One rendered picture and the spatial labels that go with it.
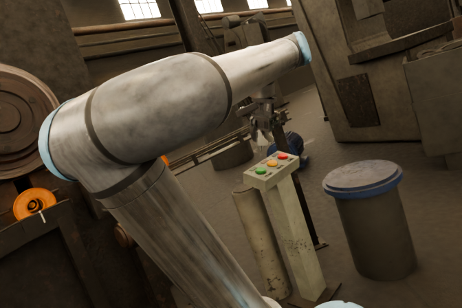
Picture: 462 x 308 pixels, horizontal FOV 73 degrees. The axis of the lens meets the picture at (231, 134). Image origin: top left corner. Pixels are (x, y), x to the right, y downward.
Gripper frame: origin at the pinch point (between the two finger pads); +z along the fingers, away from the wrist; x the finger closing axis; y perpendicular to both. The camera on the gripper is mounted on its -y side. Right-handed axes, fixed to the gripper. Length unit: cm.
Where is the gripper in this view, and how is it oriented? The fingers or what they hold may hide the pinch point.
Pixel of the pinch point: (259, 146)
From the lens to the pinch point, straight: 117.3
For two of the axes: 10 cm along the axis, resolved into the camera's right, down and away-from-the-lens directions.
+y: 7.5, 2.0, -6.3
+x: 6.5, -3.4, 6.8
